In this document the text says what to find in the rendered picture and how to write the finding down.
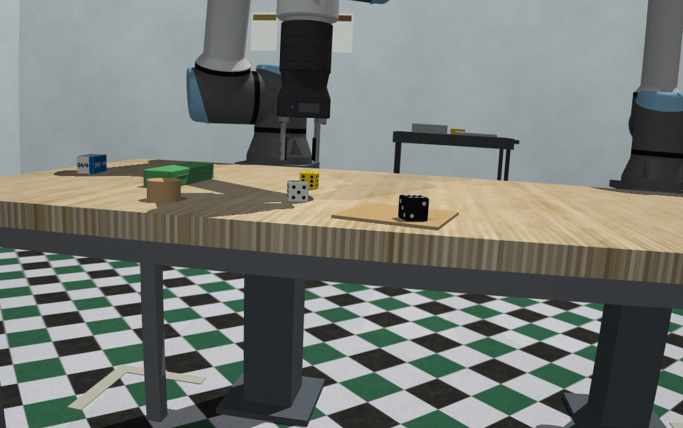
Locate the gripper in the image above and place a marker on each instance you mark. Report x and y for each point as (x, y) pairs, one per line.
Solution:
(305, 65)

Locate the white die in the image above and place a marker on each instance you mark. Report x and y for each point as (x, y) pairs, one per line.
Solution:
(298, 191)

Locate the black die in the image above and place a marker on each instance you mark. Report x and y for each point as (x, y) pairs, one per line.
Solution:
(414, 208)

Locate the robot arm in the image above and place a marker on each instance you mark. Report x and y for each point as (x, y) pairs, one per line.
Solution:
(659, 131)
(228, 95)

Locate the yellow die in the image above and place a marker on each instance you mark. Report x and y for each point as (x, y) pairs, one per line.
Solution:
(310, 180)

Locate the tan mat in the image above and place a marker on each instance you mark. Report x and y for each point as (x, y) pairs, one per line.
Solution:
(371, 214)

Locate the white poster brown stripe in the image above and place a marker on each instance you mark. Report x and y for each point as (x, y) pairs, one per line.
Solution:
(265, 35)

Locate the white poster red stripe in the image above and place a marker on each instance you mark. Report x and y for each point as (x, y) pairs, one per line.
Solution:
(343, 35)

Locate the green box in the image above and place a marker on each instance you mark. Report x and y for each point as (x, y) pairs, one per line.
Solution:
(178, 173)

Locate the grey box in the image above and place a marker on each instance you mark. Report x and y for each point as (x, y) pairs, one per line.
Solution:
(430, 128)

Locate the brown cylinder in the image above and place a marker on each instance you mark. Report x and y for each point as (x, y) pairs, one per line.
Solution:
(163, 191)

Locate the black side table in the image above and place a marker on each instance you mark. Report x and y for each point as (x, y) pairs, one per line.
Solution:
(454, 141)

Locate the blue and white box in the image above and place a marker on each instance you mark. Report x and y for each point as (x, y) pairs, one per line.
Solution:
(91, 164)

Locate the wooden table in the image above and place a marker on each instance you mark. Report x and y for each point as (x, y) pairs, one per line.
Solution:
(496, 249)

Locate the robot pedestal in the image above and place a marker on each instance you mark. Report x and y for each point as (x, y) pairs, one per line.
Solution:
(273, 333)
(632, 356)

